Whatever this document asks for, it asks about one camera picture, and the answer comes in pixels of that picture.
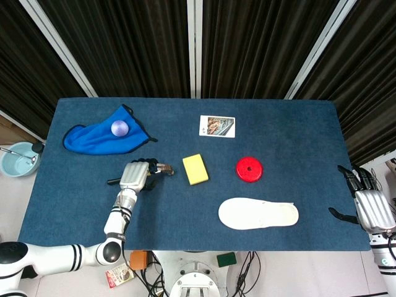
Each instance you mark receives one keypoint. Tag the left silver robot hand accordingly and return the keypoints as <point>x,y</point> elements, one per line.
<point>133,174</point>

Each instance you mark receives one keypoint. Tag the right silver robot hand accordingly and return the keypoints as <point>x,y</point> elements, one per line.
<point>369,204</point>

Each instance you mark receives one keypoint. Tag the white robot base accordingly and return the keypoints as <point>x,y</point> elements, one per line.
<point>194,278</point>

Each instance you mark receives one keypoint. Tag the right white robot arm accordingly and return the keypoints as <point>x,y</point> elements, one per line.
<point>383,256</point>

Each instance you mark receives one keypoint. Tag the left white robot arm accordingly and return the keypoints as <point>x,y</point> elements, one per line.
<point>71,244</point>

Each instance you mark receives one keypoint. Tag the yellow sponge green underside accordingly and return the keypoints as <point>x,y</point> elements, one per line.
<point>195,169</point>

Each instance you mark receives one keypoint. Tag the purple ball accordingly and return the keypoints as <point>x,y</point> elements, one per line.
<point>119,127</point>

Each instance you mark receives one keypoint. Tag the blue fleece cloth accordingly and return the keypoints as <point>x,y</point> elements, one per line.
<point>99,139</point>

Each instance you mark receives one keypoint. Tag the blue table mat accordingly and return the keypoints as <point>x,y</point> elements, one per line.
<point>191,191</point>

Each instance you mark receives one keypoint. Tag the orange box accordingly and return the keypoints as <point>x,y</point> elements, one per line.
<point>138,260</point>

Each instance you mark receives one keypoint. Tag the printed picture card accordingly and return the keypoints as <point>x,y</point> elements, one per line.
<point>217,126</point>

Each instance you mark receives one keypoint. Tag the printed snack packet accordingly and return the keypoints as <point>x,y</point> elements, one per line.
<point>119,274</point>

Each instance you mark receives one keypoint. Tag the white shoe insole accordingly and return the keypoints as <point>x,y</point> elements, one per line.
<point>258,213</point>

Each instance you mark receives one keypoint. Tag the metal ladle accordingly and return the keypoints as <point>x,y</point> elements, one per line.
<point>21,154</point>

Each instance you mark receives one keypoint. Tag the red plastic disc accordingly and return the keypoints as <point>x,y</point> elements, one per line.
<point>249,169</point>

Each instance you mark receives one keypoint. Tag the light blue plastic basin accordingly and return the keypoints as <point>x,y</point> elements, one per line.
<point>17,161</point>

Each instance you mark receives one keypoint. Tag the green block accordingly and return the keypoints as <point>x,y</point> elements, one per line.
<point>226,259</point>

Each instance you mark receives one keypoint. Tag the white partition post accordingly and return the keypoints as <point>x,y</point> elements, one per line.
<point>195,49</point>
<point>58,46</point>
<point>318,49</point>

